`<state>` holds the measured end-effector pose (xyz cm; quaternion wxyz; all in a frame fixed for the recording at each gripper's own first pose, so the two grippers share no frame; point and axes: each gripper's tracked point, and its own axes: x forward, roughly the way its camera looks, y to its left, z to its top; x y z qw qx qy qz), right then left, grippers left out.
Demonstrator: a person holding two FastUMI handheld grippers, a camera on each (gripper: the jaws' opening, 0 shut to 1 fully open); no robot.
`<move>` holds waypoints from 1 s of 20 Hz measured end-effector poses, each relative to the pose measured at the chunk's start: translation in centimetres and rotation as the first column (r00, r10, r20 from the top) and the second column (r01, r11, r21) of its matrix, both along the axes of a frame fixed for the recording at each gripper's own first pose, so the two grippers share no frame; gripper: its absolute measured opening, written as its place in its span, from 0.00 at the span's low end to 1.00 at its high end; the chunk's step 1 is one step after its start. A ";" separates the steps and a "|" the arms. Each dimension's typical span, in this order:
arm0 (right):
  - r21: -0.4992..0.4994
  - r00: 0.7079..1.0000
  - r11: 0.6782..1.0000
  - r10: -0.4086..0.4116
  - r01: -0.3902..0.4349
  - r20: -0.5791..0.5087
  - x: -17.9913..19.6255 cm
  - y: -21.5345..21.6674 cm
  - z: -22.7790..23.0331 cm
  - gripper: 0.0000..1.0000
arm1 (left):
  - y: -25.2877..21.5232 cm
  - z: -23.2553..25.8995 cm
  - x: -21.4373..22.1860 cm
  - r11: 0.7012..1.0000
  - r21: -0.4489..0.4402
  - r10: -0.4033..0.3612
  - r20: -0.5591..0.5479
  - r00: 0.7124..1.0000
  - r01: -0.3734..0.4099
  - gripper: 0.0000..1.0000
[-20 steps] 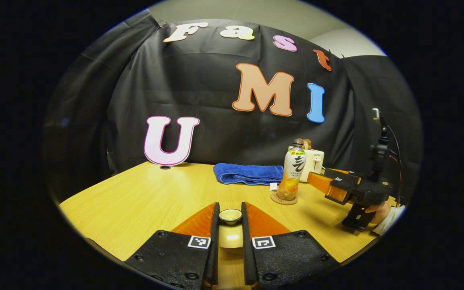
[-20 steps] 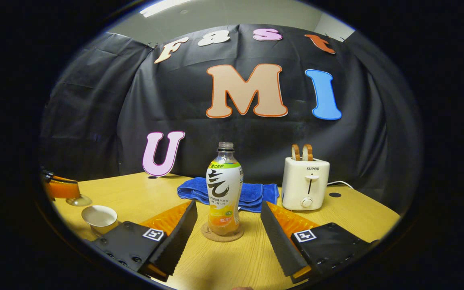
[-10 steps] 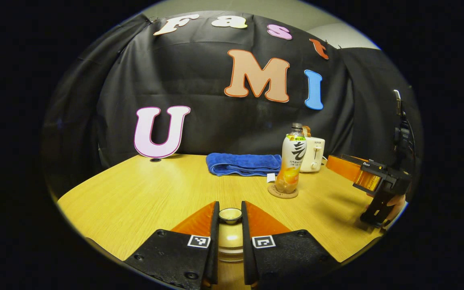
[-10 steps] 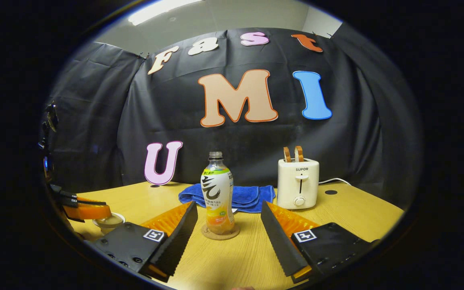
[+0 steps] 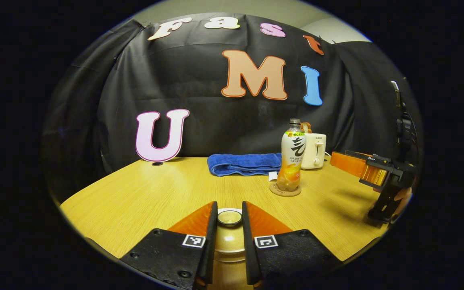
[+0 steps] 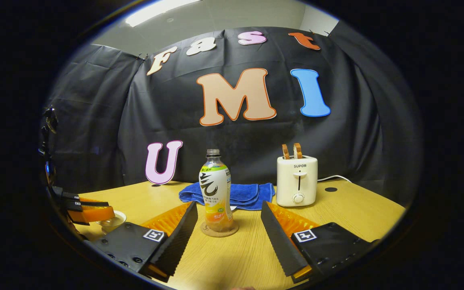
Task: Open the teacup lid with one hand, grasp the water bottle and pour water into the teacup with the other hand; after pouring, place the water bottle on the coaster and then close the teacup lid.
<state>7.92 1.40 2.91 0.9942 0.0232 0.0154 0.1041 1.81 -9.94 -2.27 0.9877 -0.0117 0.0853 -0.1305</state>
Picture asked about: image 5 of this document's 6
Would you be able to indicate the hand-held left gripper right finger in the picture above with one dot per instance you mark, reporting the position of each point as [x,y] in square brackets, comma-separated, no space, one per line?
[250,249]

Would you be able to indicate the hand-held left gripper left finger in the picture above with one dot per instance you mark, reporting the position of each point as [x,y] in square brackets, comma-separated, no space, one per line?
[209,249]

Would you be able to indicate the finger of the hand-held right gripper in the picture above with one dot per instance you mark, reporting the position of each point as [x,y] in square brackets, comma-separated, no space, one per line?
[352,167]
[371,158]

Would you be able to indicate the labelled plastic water bottle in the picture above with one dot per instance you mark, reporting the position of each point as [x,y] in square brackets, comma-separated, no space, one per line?
[292,161]

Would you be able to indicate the round cork coaster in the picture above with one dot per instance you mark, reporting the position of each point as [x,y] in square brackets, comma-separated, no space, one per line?
[286,193]

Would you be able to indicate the white toaster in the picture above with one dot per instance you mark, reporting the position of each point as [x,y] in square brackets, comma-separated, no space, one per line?
[316,151]

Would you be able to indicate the toasted bread slice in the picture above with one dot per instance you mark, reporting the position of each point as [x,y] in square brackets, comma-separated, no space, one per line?
[308,128]
[303,128]

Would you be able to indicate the folded blue towel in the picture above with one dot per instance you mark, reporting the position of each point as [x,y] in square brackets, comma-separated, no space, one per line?
[244,163]

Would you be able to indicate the black backdrop cloth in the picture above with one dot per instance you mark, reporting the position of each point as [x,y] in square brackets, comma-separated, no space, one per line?
[115,100]

